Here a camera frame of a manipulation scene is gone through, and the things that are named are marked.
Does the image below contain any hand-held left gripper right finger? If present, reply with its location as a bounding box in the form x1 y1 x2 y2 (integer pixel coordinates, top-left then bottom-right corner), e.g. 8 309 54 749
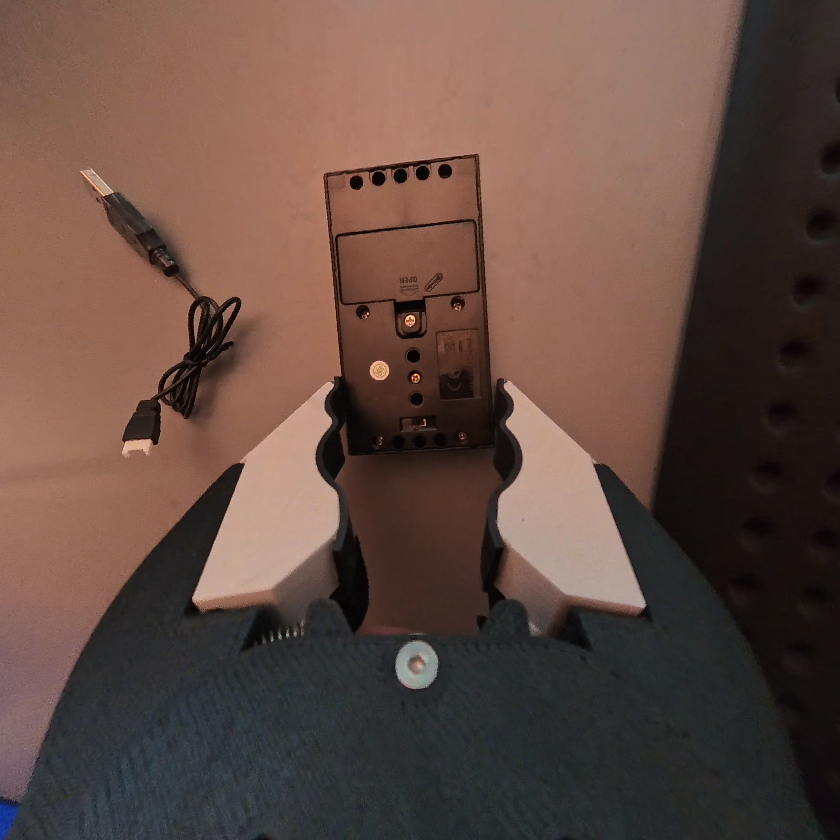
482 378 648 635

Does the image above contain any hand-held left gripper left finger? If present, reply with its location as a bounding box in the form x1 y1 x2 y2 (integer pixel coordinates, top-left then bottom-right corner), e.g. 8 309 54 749
192 377 368 622

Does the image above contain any black battery box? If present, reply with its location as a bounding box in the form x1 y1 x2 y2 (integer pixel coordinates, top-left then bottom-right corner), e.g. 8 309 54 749
323 154 497 455

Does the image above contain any black perforated chair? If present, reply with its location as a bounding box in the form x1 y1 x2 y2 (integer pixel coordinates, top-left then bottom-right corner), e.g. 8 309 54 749
653 0 840 840

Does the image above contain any black usb charging cable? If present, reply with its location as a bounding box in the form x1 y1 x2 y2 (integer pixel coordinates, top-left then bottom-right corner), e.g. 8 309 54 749
79 168 244 460

